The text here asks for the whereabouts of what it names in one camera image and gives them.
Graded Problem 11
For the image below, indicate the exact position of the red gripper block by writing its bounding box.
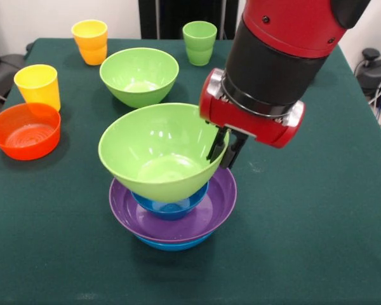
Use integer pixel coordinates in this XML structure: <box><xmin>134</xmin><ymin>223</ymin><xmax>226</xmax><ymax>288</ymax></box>
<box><xmin>199</xmin><ymin>67</ymin><xmax>307</xmax><ymax>169</ymax></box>

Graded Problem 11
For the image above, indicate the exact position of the purple bowl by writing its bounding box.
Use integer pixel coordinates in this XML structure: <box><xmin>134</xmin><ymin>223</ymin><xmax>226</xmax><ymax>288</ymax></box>
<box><xmin>109</xmin><ymin>166</ymin><xmax>237</xmax><ymax>245</ymax></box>

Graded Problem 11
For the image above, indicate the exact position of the green bowl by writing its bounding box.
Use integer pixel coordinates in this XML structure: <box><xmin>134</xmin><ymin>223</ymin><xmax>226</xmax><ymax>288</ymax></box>
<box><xmin>99</xmin><ymin>47</ymin><xmax>180</xmax><ymax>109</ymax></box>
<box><xmin>98</xmin><ymin>102</ymin><xmax>230</xmax><ymax>203</ymax></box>

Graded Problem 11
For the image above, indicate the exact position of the small dark blue bowl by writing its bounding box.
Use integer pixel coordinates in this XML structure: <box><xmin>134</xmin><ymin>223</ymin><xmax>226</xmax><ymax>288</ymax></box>
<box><xmin>130</xmin><ymin>182</ymin><xmax>210</xmax><ymax>221</ymax></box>

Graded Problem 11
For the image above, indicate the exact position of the large light blue bowl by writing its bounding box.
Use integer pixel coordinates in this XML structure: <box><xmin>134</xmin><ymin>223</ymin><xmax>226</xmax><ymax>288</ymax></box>
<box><xmin>135</xmin><ymin>230</ymin><xmax>217</xmax><ymax>252</ymax></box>

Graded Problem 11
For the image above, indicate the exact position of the green cup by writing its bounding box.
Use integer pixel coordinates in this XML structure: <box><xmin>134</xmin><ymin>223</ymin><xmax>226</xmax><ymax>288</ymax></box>
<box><xmin>182</xmin><ymin>21</ymin><xmax>218</xmax><ymax>67</ymax></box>

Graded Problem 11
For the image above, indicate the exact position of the dark green table cloth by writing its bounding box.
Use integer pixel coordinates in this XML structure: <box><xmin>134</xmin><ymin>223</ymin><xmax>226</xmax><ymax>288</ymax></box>
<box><xmin>0</xmin><ymin>37</ymin><xmax>381</xmax><ymax>305</ymax></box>

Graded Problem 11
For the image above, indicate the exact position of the black panel with poles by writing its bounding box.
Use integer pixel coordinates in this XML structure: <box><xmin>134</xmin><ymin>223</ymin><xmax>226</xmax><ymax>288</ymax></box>
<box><xmin>138</xmin><ymin>0</ymin><xmax>245</xmax><ymax>40</ymax></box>

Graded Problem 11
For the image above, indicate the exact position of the yellow orange cup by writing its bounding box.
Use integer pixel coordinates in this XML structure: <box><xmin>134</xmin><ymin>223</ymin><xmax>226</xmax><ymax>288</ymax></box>
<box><xmin>70</xmin><ymin>19</ymin><xmax>109</xmax><ymax>66</ymax></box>

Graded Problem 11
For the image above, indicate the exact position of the orange bowl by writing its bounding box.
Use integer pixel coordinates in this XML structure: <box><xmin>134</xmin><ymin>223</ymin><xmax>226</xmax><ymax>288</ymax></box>
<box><xmin>0</xmin><ymin>102</ymin><xmax>62</xmax><ymax>161</ymax></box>

